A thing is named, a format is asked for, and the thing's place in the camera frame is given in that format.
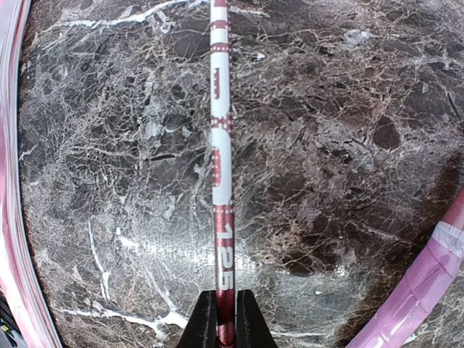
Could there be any pink racket bag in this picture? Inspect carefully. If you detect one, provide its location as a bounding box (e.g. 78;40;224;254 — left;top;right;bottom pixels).
1;1;62;347

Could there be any red badminton racket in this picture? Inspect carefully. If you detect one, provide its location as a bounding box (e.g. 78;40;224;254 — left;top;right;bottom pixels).
210;1;235;347
347;191;463;348

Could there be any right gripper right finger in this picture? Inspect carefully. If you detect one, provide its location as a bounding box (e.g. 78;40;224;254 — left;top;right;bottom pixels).
236;290;278;348

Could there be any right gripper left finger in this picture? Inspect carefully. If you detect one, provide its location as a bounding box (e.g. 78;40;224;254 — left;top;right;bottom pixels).
176;291;218;348

